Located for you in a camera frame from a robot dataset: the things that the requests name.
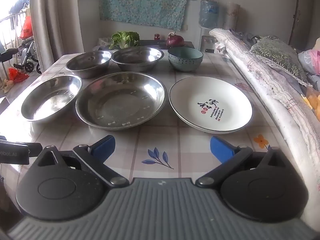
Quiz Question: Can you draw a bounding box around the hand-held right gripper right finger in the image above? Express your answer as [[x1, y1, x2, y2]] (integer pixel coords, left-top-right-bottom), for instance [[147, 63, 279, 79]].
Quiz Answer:
[[195, 136, 290, 188]]

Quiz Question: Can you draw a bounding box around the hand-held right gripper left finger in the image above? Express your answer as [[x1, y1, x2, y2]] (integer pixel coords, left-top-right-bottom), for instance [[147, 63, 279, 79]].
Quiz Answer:
[[32, 135, 130, 187]]

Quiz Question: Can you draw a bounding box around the large steel basin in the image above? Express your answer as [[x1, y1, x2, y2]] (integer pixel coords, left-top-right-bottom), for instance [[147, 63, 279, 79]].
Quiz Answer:
[[75, 72, 167, 130]]

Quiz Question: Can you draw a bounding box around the white printed ceramic plate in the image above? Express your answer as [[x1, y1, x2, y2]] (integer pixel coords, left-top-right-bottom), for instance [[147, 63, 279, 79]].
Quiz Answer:
[[169, 76, 253, 133]]

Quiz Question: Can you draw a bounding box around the steel bowl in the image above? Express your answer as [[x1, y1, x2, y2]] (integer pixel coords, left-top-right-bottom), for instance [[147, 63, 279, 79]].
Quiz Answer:
[[21, 74, 83, 122], [65, 50, 112, 79], [111, 46, 165, 72]]

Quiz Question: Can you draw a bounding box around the teal ceramic bowl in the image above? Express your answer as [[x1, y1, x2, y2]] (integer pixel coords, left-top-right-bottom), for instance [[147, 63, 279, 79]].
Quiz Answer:
[[167, 47, 204, 72]]

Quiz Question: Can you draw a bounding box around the plaid printed tablecloth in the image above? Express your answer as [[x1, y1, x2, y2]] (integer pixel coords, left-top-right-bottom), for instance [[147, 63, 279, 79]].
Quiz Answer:
[[0, 52, 310, 220]]

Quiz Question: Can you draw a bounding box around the crumpled red plastic bag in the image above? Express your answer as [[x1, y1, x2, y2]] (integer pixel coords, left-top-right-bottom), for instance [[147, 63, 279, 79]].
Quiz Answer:
[[8, 67, 30, 83]]

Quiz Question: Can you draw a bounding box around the pink white quilt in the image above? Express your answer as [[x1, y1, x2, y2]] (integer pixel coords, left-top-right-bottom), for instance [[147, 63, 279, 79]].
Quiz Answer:
[[209, 27, 320, 178]]

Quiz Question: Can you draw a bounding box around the white plastic bag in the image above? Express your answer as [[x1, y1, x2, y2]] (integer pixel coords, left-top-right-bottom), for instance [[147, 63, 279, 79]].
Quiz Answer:
[[96, 38, 113, 50]]

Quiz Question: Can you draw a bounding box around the yellow plastic bag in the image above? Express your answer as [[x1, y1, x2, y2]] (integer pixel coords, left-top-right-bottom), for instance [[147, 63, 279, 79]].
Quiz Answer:
[[301, 87, 320, 120]]

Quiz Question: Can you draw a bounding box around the white water dispenser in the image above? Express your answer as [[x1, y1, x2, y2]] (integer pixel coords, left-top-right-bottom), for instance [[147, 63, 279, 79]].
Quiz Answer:
[[199, 26, 218, 53]]

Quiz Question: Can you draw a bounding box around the napa cabbage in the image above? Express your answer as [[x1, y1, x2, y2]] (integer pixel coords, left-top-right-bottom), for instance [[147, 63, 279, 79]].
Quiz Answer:
[[109, 31, 140, 50]]

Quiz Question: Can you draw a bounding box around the dark side table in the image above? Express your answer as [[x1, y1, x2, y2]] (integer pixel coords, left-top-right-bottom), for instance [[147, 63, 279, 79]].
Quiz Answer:
[[136, 39, 195, 49]]

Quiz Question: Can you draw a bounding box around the green leaf print pillow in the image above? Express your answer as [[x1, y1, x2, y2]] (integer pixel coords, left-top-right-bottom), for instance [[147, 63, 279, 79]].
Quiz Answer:
[[250, 36, 310, 87]]

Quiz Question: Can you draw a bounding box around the grey cloth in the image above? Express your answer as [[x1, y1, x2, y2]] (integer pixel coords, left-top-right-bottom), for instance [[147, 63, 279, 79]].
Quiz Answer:
[[229, 29, 262, 43]]

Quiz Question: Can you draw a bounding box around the red onion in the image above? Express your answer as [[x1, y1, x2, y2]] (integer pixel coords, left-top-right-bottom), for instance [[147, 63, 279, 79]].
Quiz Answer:
[[166, 32, 185, 47]]

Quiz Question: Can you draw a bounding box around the hanging red plastic bag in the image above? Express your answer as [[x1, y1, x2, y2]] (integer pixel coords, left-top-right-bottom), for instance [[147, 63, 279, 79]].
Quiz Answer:
[[20, 16, 34, 40]]

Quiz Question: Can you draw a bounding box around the balcony metal railing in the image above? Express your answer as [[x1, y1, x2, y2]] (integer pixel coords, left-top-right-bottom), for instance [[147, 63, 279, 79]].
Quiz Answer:
[[0, 7, 28, 48]]

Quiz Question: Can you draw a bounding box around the pink floral bedding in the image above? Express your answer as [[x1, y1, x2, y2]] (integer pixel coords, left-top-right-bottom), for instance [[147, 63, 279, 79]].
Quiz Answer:
[[297, 38, 320, 75]]

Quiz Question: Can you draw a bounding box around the floral paper roll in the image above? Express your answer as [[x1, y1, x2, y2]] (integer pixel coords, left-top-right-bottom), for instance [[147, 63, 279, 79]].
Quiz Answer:
[[222, 2, 240, 30]]

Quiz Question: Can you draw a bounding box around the blue water jug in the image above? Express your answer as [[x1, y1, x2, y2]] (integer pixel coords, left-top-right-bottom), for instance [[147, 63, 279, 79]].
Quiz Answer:
[[199, 0, 219, 28]]

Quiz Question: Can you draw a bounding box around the beige curtain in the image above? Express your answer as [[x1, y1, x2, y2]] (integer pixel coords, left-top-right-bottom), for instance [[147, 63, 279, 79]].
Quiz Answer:
[[29, 0, 84, 74]]

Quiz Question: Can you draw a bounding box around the teal floral wall cloth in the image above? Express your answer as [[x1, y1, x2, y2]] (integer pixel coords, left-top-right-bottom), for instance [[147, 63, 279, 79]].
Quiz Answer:
[[99, 0, 197, 31]]

